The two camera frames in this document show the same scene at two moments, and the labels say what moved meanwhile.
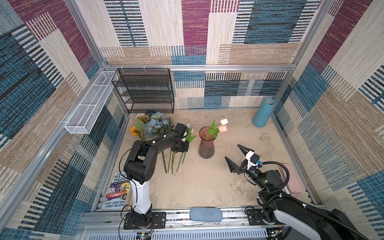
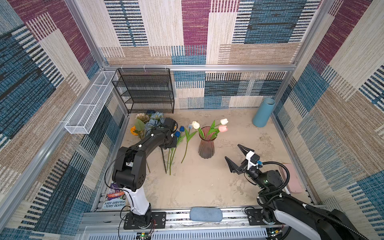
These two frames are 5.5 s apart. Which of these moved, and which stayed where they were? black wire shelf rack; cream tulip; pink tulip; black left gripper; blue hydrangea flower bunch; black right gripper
Moved: black left gripper; cream tulip
Stayed: black wire shelf rack; blue hydrangea flower bunch; pink tulip; black right gripper
